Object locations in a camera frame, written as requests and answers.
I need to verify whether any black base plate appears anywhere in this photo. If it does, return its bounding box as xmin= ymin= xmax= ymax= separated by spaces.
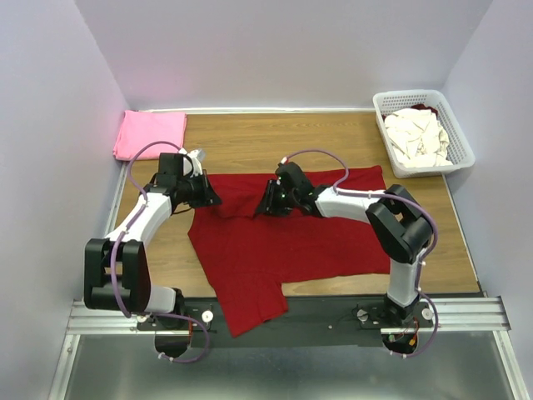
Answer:
xmin=137 ymin=295 xmax=435 ymax=354

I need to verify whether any aluminium frame rail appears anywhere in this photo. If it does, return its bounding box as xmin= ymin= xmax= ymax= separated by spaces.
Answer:
xmin=47 ymin=162 xmax=517 ymax=400

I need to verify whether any cream white t shirt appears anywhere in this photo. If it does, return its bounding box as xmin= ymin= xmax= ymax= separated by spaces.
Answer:
xmin=383 ymin=107 xmax=452 ymax=168

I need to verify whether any dark red shirt in basket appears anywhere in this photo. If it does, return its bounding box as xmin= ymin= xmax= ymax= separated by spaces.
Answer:
xmin=411 ymin=103 xmax=438 ymax=118

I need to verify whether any red t shirt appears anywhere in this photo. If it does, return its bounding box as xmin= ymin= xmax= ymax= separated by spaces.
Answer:
xmin=188 ymin=173 xmax=390 ymax=338

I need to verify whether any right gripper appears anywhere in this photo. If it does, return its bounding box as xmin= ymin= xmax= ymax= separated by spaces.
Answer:
xmin=253 ymin=178 xmax=297 ymax=218

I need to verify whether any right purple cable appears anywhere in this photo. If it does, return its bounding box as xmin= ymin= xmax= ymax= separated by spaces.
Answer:
xmin=278 ymin=148 xmax=440 ymax=360

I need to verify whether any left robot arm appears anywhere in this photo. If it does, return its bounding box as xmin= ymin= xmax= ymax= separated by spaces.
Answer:
xmin=83 ymin=149 xmax=222 ymax=329

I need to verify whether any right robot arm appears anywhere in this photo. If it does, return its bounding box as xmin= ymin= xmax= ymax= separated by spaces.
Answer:
xmin=254 ymin=162 xmax=436 ymax=327

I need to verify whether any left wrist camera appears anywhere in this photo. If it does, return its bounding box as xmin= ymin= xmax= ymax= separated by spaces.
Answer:
xmin=178 ymin=148 xmax=206 ymax=177

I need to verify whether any folded pink t shirt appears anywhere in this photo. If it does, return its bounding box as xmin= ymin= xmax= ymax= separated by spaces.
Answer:
xmin=112 ymin=110 xmax=187 ymax=161

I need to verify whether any white plastic basket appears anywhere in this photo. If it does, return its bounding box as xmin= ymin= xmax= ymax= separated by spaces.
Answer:
xmin=372 ymin=89 xmax=475 ymax=178

